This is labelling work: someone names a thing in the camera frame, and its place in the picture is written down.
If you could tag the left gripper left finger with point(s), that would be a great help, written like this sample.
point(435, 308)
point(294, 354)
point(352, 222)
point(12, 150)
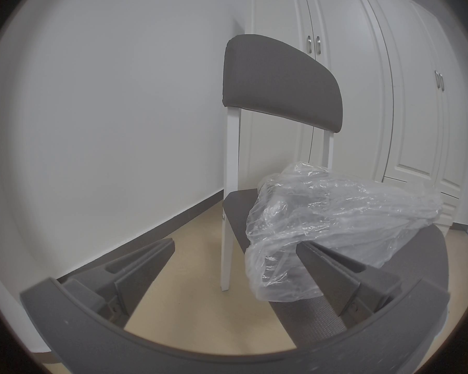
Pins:
point(140, 275)

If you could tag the white wardrobe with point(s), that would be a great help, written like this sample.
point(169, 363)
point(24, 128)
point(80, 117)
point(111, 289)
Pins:
point(351, 25)

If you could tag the grey white chair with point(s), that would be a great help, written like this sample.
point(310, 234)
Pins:
point(280, 80)

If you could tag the clear plastic bag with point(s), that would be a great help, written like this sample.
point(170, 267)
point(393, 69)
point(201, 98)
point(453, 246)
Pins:
point(335, 216)

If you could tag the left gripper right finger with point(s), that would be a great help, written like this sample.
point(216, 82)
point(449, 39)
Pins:
point(335, 279)

